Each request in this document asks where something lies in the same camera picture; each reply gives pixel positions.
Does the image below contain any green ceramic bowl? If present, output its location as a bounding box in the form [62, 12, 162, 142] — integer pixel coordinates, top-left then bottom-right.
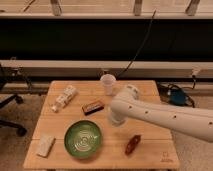
[64, 120, 102, 159]

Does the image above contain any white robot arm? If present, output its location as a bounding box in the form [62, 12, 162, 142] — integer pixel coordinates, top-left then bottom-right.
[108, 84, 213, 143]

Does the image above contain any clear plastic cup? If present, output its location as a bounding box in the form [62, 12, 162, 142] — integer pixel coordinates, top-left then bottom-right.
[100, 74, 116, 95]

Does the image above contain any brown chocolate bar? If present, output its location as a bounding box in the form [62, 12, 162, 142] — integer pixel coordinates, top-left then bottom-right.
[82, 101, 104, 115]

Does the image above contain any white plastic bottle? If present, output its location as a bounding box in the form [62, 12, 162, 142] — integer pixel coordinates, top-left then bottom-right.
[51, 85, 77, 113]

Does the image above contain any red brown packet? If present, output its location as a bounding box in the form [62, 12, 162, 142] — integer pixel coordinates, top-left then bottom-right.
[125, 135, 141, 155]

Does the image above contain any blue power adapter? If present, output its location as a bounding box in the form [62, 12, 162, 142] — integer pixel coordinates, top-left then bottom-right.
[169, 90, 186, 106]

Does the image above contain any black office chair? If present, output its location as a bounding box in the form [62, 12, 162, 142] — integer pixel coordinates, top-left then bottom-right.
[0, 64, 27, 137]

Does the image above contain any black hanging cable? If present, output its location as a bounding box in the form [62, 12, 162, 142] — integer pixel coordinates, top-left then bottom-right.
[116, 9, 157, 79]

